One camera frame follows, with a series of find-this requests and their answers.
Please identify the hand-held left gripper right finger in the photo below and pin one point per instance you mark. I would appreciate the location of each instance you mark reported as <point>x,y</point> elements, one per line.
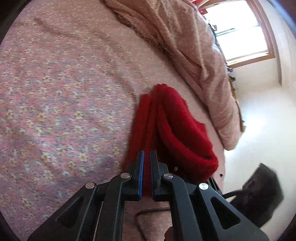
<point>154,171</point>

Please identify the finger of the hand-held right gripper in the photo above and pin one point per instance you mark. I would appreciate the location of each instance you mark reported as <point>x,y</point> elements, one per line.
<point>216,186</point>

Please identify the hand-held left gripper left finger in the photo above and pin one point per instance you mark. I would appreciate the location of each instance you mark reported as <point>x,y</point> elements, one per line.
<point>141,176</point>

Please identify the red knitted cardigan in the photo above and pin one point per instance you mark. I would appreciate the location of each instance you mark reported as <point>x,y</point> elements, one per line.
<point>175,120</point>

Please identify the wooden window cabinet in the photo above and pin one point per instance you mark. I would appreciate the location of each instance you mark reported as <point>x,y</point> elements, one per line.
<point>238,109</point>

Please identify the pink floral duvet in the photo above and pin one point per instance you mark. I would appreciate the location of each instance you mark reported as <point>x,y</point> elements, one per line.
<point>189,46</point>

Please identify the bright window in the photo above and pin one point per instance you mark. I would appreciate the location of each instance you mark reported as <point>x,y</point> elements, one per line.
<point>240,30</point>

